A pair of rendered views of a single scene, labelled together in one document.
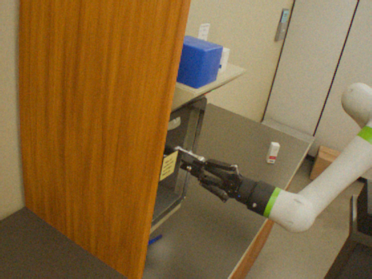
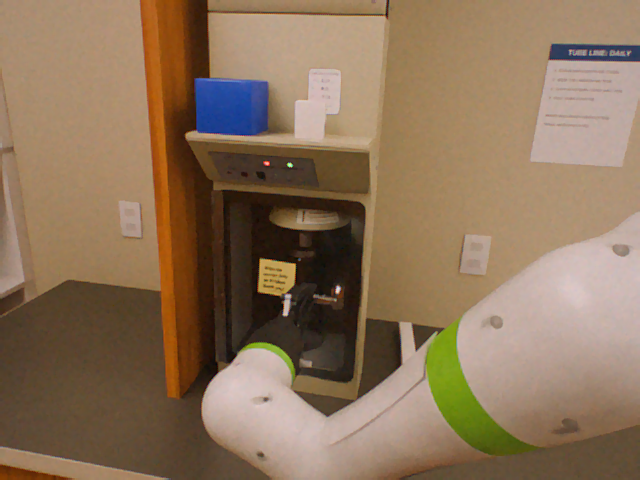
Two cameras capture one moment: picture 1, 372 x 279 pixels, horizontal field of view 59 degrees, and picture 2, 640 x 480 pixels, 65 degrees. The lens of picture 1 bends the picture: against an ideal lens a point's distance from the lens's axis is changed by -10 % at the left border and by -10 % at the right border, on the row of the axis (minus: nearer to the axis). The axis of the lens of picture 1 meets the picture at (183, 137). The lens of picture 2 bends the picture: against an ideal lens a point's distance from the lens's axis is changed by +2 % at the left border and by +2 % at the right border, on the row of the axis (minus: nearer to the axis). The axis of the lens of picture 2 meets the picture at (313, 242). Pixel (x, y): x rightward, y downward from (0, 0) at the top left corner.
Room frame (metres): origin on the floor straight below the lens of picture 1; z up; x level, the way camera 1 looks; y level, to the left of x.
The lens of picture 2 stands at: (0.73, -0.91, 1.62)
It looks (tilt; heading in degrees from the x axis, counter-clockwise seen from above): 19 degrees down; 76
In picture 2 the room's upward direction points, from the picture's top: 2 degrees clockwise
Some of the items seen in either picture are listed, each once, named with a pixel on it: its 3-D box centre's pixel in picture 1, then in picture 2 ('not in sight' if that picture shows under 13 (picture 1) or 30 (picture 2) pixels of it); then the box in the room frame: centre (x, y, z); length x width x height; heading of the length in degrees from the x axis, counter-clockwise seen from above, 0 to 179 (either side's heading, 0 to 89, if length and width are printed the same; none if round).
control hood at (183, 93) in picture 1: (202, 90); (282, 163); (0.89, -0.02, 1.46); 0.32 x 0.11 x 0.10; 155
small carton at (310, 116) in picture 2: (216, 58); (310, 119); (0.93, -0.05, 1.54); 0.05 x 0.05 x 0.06; 73
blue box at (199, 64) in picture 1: (192, 60); (233, 106); (0.81, 0.01, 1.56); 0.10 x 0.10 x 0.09; 65
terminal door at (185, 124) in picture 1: (170, 169); (286, 289); (0.91, 0.02, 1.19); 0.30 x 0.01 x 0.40; 154
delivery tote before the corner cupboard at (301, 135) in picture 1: (281, 145); not in sight; (3.40, -1.06, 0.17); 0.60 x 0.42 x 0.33; 63
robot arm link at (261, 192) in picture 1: (261, 196); (273, 359); (0.84, -0.25, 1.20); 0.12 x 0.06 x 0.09; 154
